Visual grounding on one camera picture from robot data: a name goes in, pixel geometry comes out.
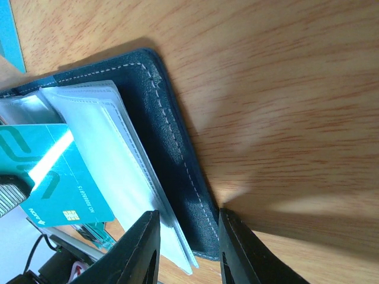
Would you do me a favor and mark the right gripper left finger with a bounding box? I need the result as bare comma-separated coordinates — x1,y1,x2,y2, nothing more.
72,210,160,284

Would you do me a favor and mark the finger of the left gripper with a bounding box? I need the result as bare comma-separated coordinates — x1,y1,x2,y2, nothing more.
0,175,31,217

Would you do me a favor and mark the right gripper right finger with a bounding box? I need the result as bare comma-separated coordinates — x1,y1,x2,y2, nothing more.
219,208,308,284

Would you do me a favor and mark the navy blue card holder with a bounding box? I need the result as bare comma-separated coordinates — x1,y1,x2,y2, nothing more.
1,49,220,274

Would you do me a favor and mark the green card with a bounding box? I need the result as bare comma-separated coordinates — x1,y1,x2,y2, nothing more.
1,124,115,227
0,0,26,73

